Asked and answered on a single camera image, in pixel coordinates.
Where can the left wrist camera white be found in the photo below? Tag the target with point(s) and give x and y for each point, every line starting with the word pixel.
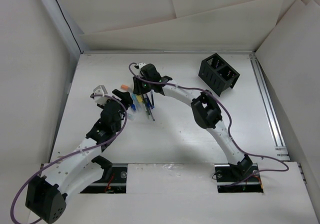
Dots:
pixel 99 95

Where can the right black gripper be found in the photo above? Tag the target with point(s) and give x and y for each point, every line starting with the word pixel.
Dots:
pixel 137 89

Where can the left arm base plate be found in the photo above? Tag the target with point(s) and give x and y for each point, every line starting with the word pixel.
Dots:
pixel 112 182

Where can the orange cap clear marker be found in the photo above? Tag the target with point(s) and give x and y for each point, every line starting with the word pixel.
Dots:
pixel 125 87

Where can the blue cap clear marker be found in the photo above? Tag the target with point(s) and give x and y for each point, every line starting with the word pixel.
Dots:
pixel 133 105

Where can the black two-compartment pen holder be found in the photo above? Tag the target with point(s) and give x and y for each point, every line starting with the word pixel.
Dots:
pixel 218 74

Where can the green cap clear marker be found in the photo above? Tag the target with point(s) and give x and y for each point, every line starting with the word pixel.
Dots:
pixel 131 117

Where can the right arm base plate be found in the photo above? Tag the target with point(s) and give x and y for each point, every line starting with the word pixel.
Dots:
pixel 228 182

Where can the yellow highlighter marker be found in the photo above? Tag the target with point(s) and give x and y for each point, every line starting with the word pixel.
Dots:
pixel 139 99

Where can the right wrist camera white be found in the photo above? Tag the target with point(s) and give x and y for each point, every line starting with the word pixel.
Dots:
pixel 140 65

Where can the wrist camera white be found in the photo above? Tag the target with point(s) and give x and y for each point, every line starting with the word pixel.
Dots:
pixel 99 95
pixel 140 65

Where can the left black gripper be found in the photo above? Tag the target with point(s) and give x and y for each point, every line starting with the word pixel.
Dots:
pixel 124 97

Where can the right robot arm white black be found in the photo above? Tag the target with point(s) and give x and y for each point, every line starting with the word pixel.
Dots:
pixel 206 113

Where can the green grey pen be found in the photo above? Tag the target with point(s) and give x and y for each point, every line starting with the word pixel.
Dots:
pixel 148 110

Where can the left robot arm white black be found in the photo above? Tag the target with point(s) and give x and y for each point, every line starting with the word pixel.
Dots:
pixel 49 192

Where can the dark blue pen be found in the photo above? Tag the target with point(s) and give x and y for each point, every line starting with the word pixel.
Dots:
pixel 152 100

